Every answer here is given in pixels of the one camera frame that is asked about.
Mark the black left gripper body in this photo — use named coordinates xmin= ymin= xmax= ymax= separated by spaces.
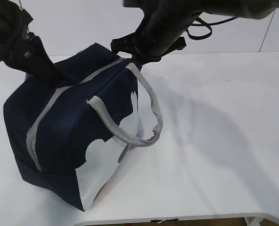
xmin=4 ymin=32 xmax=45 ymax=73

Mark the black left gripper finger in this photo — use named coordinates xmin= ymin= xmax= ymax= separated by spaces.
xmin=22 ymin=47 xmax=63 ymax=86

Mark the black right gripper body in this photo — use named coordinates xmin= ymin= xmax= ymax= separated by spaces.
xmin=111 ymin=14 xmax=186 ymax=65

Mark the navy blue lunch bag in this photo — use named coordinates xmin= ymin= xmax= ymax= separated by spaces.
xmin=3 ymin=43 xmax=163 ymax=211

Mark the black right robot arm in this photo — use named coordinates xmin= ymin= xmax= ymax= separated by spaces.
xmin=111 ymin=0 xmax=279 ymax=64

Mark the black cable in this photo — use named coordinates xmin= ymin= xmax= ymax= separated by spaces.
xmin=186 ymin=15 xmax=239 ymax=41

